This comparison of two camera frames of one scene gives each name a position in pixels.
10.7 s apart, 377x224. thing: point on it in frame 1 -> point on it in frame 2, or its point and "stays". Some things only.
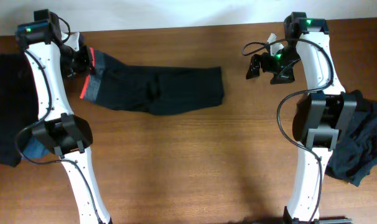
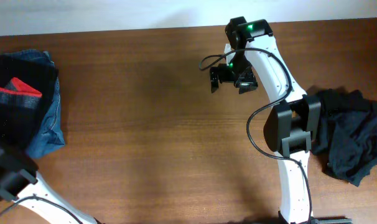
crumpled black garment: x=362 y=141 stays
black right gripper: x=266 y=66 -> x=231 y=79
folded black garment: x=13 y=105 stays
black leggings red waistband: x=150 y=89 -> x=13 y=109
